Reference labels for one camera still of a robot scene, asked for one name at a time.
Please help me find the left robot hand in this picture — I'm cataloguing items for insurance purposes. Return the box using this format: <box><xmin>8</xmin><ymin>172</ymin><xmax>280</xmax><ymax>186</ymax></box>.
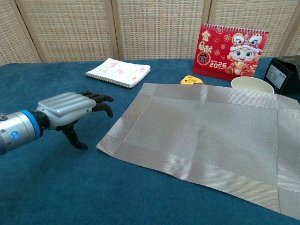
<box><xmin>35</xmin><ymin>91</ymin><xmax>115</xmax><ymax>150</ymax></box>

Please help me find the grey woven placemat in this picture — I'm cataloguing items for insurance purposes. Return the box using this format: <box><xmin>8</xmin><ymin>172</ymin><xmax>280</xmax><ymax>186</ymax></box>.
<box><xmin>96</xmin><ymin>82</ymin><xmax>300</xmax><ymax>220</ymax></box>

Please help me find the white bowl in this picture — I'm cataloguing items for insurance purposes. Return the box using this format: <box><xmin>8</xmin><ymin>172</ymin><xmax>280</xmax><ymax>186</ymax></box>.
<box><xmin>231</xmin><ymin>76</ymin><xmax>274</xmax><ymax>94</ymax></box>

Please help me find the white spiral notebook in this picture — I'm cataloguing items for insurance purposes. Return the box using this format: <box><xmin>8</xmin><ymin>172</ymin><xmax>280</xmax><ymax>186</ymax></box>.
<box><xmin>85</xmin><ymin>58</ymin><xmax>151</xmax><ymax>89</ymax></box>

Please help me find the woven folding screen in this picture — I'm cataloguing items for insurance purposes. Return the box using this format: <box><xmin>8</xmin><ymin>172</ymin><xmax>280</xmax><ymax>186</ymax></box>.
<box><xmin>0</xmin><ymin>0</ymin><xmax>300</xmax><ymax>67</ymax></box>

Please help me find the blue felt table cover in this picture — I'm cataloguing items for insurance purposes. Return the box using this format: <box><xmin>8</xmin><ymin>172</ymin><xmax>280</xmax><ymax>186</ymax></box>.
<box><xmin>0</xmin><ymin>57</ymin><xmax>300</xmax><ymax>225</ymax></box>

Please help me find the yellow tape measure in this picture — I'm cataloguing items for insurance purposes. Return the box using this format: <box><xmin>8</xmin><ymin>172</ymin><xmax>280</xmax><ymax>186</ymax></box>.
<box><xmin>180</xmin><ymin>74</ymin><xmax>205</xmax><ymax>85</ymax></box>

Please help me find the red 2026 desk calendar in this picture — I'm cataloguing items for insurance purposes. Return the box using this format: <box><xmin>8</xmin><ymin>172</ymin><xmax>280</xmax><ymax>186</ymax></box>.
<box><xmin>192</xmin><ymin>23</ymin><xmax>270</xmax><ymax>82</ymax></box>

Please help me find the black cardboard box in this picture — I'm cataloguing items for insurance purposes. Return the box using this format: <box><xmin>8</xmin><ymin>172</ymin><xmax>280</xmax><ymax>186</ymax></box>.
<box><xmin>263</xmin><ymin>55</ymin><xmax>300</xmax><ymax>96</ymax></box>

